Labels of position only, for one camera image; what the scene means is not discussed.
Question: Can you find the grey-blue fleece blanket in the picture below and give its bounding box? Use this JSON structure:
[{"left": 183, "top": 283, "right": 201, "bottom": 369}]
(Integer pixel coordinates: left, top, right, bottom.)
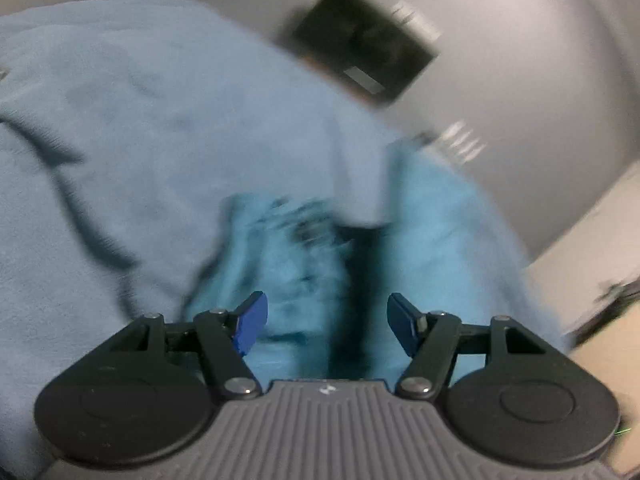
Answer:
[{"left": 0, "top": 0, "right": 416, "bottom": 480}]

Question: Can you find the teal blue towel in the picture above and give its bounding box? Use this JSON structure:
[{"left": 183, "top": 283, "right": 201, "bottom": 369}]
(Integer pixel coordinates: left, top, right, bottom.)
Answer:
[{"left": 182, "top": 142, "right": 568, "bottom": 383}]

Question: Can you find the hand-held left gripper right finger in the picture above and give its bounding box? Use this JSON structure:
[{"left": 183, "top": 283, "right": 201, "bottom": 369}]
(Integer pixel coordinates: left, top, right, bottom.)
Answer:
[{"left": 387, "top": 292, "right": 548, "bottom": 402}]

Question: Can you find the white router with antennas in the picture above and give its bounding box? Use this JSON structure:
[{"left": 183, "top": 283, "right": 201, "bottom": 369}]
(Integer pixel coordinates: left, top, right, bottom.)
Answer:
[{"left": 440, "top": 122, "right": 488, "bottom": 163}]

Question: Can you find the white wall power strip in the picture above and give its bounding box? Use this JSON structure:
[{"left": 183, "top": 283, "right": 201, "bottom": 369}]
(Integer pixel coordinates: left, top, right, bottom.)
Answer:
[{"left": 390, "top": 2, "right": 443, "bottom": 41}]

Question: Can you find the black box with labels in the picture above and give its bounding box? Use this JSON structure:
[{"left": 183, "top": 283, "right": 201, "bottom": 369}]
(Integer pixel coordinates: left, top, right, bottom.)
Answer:
[{"left": 290, "top": 0, "right": 441, "bottom": 108}]

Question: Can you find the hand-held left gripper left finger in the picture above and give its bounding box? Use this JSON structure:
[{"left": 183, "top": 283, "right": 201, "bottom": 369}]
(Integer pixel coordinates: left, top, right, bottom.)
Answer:
[{"left": 107, "top": 291, "right": 268, "bottom": 401}]

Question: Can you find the beige wooden cabinet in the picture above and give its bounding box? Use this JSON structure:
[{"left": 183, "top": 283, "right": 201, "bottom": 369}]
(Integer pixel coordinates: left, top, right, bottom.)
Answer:
[{"left": 522, "top": 162, "right": 640, "bottom": 480}]

